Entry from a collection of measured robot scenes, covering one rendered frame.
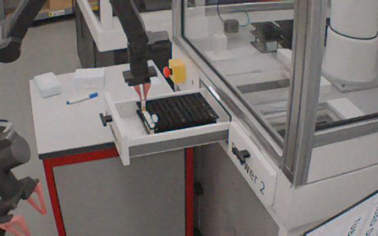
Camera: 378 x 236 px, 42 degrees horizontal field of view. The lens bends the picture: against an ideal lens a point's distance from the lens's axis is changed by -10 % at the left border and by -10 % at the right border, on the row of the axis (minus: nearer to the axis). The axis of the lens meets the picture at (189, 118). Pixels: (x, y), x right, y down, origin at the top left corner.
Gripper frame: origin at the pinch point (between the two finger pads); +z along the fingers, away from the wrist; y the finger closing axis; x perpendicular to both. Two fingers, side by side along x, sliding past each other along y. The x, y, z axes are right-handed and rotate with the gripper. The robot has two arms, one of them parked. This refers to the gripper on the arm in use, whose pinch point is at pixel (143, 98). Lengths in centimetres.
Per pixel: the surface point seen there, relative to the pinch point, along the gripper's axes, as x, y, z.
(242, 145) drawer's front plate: -26.4, 23.3, 6.5
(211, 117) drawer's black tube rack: -7.4, 19.4, 7.0
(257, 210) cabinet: -33.5, 25.5, 26.6
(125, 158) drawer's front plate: -16.3, -9.5, 9.8
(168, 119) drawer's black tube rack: -5.9, 6.3, 5.8
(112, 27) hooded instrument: 79, -1, 3
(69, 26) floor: 357, -27, 90
